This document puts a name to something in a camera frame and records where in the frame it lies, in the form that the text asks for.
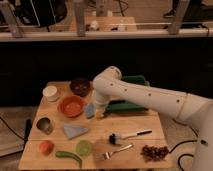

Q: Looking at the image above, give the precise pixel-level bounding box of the black bag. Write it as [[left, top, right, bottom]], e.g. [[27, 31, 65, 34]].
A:
[[14, 0, 67, 27]]

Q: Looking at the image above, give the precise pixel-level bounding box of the silver fork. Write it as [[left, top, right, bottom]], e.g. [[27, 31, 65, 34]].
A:
[[102, 143, 134, 160]]

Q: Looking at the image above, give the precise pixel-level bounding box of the brown grape bunch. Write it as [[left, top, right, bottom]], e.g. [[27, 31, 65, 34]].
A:
[[141, 145, 169, 162]]

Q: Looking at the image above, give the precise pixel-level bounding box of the blue cloth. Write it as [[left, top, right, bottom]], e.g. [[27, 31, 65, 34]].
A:
[[63, 124, 89, 140]]

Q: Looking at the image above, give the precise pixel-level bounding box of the green pepper toy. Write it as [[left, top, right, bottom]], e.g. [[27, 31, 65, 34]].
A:
[[55, 151, 82, 168]]

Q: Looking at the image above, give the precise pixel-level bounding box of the black white dish brush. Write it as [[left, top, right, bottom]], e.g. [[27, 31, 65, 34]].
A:
[[108, 129, 151, 145]]

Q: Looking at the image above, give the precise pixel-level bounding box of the metal cup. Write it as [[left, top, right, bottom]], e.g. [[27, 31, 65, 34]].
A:
[[36, 117, 53, 135]]

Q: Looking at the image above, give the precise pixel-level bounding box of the blue sponge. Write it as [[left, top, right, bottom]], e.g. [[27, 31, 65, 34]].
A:
[[84, 103, 95, 119]]

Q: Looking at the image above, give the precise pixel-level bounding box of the red bowl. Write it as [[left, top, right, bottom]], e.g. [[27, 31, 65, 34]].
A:
[[58, 95, 85, 118]]

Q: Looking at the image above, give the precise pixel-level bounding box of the black cable on floor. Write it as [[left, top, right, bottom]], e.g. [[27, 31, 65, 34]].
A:
[[169, 139, 201, 171]]

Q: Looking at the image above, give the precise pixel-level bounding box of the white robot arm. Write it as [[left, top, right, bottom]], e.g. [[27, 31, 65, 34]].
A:
[[92, 66, 213, 171]]

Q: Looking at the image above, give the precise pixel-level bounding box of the orange tomato toy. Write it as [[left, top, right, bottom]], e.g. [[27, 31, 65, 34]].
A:
[[39, 140, 54, 156]]

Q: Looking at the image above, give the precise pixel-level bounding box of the dark maroon bowl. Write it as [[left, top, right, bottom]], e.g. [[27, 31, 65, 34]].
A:
[[70, 78, 91, 97]]

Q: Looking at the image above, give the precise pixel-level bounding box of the white cup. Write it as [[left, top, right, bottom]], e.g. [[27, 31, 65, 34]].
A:
[[42, 85, 59, 102]]

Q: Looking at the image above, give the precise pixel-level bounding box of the green plastic tray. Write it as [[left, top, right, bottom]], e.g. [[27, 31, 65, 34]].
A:
[[106, 75, 149, 113]]

